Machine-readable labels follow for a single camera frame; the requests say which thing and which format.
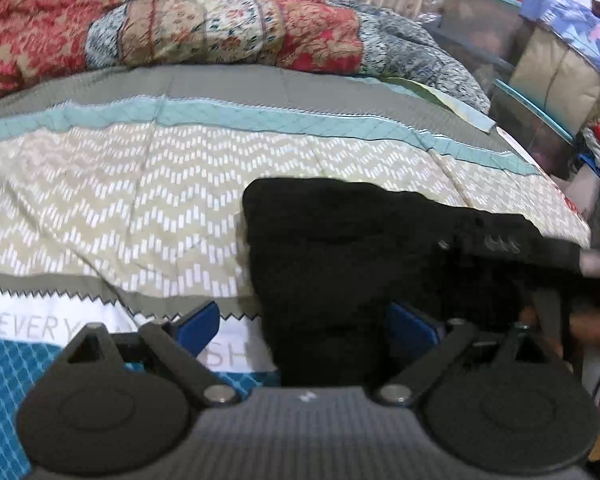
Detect black pants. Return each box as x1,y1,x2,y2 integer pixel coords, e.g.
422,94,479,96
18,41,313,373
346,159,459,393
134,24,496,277
242,176,588,388

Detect clear bin with teal lid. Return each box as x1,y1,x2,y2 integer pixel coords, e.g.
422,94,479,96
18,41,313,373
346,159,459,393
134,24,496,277
437,0,527,68
490,77,577,177

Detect chevron patterned bedspread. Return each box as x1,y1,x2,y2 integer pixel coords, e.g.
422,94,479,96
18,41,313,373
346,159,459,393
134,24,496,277
0,62,593,461

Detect person's right hand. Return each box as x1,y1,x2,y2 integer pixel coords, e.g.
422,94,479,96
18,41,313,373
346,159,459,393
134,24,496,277
567,310,600,351

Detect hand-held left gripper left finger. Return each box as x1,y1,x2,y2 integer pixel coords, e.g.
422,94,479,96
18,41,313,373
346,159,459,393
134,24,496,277
55,300,242,408

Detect beige storage bag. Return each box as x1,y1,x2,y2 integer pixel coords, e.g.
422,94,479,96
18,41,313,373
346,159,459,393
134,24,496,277
507,25,600,136

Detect blue printed cloth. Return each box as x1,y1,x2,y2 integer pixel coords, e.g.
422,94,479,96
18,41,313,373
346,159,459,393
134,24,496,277
522,0,600,82

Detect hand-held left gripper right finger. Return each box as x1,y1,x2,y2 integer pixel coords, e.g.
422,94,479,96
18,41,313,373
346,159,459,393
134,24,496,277
372,302,576,408

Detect red floral patchwork quilt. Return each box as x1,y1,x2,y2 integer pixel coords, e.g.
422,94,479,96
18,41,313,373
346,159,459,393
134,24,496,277
0,0,492,117

